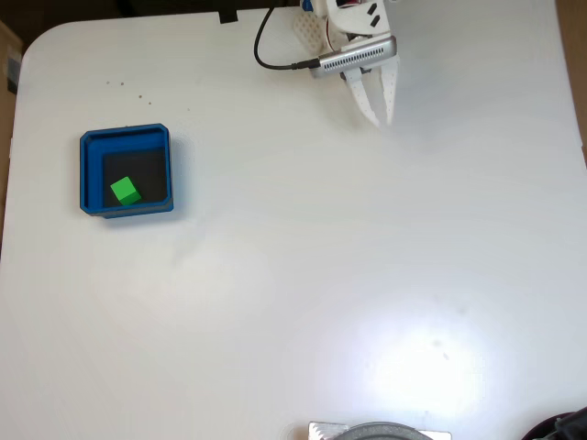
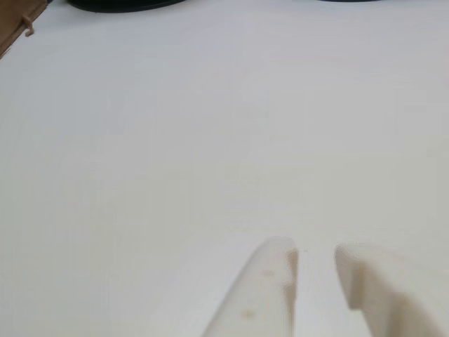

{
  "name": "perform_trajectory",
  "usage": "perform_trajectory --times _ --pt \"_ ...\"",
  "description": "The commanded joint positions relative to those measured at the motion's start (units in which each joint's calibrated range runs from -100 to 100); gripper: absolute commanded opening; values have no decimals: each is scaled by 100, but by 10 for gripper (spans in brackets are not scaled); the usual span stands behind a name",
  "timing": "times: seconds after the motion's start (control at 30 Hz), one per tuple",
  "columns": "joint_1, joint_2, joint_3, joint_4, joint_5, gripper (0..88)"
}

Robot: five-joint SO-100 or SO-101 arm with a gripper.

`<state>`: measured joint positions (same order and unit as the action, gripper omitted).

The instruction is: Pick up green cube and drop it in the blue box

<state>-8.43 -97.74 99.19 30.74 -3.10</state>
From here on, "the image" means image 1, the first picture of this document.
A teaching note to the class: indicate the green cube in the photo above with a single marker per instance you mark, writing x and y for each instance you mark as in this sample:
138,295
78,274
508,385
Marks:
125,190

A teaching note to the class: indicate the blue square box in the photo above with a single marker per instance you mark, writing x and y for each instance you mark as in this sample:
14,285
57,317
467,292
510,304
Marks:
91,174

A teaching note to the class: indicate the black tape strip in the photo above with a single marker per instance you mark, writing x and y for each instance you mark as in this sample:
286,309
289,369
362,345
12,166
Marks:
228,17

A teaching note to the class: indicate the grey round object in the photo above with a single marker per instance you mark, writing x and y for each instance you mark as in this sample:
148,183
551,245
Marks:
383,432

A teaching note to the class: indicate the black object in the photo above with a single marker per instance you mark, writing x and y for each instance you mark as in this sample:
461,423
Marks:
566,426

